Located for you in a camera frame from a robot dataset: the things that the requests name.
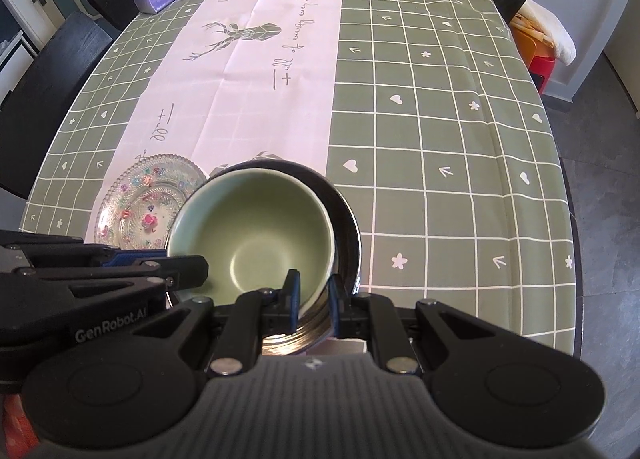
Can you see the orange steel bowl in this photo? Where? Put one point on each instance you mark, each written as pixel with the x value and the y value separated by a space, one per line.
pixel 347 234

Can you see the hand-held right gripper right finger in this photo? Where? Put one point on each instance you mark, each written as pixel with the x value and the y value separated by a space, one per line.
pixel 336 306

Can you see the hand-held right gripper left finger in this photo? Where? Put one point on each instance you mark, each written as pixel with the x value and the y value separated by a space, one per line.
pixel 294 300

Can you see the white cabinet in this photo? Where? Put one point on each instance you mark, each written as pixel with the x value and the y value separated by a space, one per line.
pixel 15 59

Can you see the orange plastic stool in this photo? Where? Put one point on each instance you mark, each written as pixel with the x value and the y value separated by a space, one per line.
pixel 537 46

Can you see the green checked tablecloth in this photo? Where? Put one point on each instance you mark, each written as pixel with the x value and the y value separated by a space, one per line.
pixel 425 139

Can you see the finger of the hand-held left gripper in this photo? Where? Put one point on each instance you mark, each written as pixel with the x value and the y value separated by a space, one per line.
pixel 125 256
pixel 187 271

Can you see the green ceramic bowl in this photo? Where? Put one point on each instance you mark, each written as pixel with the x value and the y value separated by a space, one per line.
pixel 250 229

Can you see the large flowered glass plate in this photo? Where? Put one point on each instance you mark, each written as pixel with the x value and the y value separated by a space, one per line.
pixel 140 209

